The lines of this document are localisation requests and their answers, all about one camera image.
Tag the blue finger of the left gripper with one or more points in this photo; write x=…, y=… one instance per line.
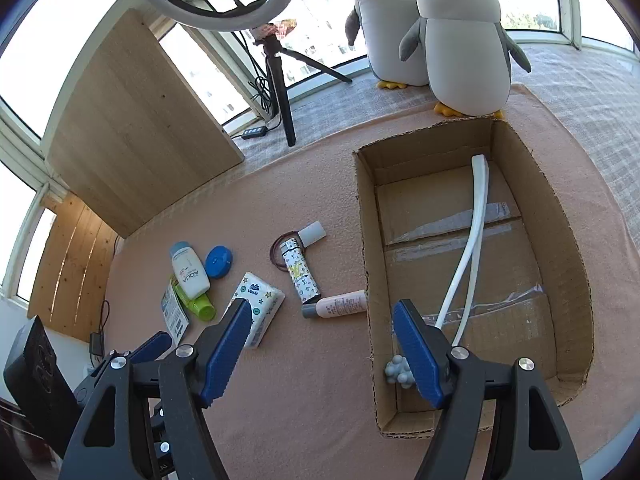
x=151, y=349

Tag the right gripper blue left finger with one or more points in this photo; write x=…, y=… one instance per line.
x=205, y=369

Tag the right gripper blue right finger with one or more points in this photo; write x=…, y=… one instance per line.
x=529, y=438

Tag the printed plastic packet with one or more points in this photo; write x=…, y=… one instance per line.
x=176, y=321

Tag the white sunscreen bottle blue cap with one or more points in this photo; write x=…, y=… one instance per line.
x=189, y=270

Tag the white massager with grey balls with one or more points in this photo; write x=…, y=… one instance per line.
x=472, y=249

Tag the star-patterned tissue pack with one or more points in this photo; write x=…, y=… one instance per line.
x=264, y=299

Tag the translucent white cap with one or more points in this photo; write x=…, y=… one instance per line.
x=311, y=234

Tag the green tube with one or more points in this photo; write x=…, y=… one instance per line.
x=200, y=306

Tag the black power adapter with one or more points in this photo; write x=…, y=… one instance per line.
x=96, y=344

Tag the pine wooden headboard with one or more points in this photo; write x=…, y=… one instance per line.
x=71, y=277

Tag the blue round lid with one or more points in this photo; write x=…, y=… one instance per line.
x=218, y=262

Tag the cardboard box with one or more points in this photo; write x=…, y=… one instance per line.
x=460, y=219

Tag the pink blanket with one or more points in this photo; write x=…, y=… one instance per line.
x=329, y=237

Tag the patterned lighter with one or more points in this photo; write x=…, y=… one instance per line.
x=306, y=286

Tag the pink bottle grey cap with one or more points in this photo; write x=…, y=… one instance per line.
x=336, y=306

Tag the light wooden board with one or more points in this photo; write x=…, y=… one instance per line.
x=127, y=135

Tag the black tripod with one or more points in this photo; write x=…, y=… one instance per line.
x=266, y=36

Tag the plaid bed sheet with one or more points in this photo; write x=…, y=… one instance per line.
x=593, y=93

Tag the small grey penguin plush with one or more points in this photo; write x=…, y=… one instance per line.
x=468, y=55

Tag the large grey penguin plush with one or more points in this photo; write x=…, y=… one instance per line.
x=383, y=23

